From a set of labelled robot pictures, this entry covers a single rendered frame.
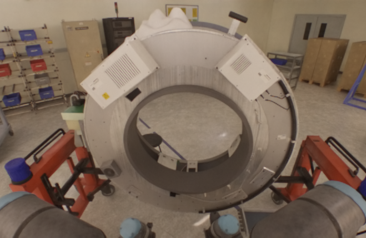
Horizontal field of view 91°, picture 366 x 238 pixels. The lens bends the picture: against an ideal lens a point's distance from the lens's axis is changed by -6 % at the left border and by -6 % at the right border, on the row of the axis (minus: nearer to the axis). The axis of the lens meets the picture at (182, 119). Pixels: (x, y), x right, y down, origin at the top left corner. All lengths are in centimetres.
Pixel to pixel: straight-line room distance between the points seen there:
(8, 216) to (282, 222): 56
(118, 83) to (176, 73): 31
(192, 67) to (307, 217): 83
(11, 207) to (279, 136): 126
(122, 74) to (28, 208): 66
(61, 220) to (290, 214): 46
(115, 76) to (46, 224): 70
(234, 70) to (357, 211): 68
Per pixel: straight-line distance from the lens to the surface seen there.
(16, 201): 56
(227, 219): 101
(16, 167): 159
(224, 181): 144
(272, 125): 127
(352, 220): 54
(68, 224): 48
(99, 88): 105
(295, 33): 1052
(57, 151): 185
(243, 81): 98
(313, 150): 195
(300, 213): 48
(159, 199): 168
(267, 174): 149
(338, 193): 55
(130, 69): 95
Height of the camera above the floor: 190
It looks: 28 degrees down
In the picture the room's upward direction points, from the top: 1 degrees counter-clockwise
